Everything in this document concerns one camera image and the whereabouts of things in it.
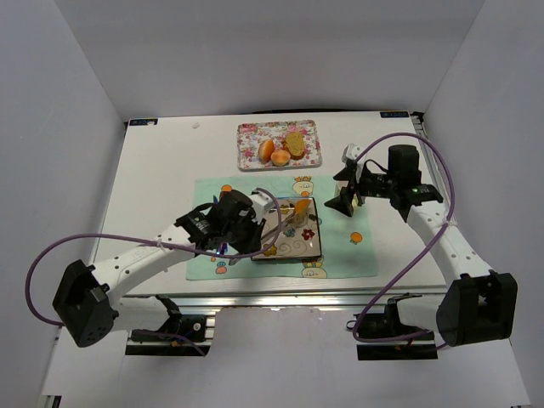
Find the orange half bun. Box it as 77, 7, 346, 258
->
258, 139, 275, 163

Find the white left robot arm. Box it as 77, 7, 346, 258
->
53, 188, 283, 348

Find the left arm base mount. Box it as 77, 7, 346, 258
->
126, 295, 211, 357

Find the blue corner label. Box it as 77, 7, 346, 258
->
379, 110, 411, 119
128, 118, 158, 127

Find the right blue corner label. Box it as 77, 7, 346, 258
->
379, 110, 411, 119

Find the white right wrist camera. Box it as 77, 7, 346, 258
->
342, 143, 363, 182

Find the left blue corner label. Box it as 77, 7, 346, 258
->
128, 118, 158, 127

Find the floral serving tray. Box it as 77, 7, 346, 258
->
236, 120, 322, 172

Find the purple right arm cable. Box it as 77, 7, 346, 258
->
351, 132, 456, 351

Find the square floral ceramic plate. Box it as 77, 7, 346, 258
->
251, 196, 322, 263

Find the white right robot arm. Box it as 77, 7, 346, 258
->
325, 144, 518, 347

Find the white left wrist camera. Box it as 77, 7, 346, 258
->
249, 189, 276, 219

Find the seeded bread slice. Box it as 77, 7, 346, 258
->
282, 132, 306, 160

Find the brown long bread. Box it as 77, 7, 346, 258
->
293, 198, 312, 216

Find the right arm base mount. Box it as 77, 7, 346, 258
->
356, 293, 438, 361

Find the round golden muffin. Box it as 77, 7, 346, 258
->
270, 150, 291, 167

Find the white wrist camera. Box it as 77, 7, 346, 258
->
342, 143, 363, 182
249, 189, 276, 219

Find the iridescent knife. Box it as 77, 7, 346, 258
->
213, 193, 227, 255

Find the mint green cartoon placemat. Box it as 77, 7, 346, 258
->
186, 176, 378, 281

